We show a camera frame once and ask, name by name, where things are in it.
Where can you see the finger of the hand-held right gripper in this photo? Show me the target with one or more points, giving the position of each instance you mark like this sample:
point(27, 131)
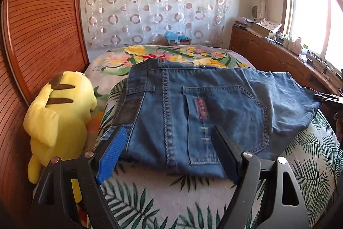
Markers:
point(331, 99)

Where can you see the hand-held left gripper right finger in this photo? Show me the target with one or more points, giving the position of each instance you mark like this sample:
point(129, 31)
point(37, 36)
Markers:
point(226, 156)

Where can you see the wooden sideboard cabinet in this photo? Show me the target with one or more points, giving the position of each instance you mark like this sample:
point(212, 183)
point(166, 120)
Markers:
point(262, 54)

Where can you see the yellow plush toy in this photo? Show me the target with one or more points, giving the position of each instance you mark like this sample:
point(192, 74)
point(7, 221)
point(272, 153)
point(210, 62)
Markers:
point(59, 121)

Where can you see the white plastic jug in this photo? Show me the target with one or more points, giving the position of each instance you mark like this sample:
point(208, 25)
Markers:
point(296, 46)

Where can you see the leaf and flower printed blanket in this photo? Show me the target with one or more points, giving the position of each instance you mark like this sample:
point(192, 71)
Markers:
point(150, 196)

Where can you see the blue denim pants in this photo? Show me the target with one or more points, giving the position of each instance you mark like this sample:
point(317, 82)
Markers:
point(166, 111)

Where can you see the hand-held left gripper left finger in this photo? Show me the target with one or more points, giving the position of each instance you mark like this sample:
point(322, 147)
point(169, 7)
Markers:
point(109, 156)

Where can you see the blue cloth bundle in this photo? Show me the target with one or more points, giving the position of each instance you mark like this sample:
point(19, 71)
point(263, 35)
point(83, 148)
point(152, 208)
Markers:
point(174, 35)

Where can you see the wooden headboard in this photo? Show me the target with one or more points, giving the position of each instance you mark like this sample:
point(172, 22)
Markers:
point(40, 30)

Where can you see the window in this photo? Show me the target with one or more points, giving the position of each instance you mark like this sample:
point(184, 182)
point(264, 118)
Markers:
point(308, 3)

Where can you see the cardboard box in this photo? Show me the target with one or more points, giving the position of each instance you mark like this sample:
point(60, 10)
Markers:
point(264, 29)

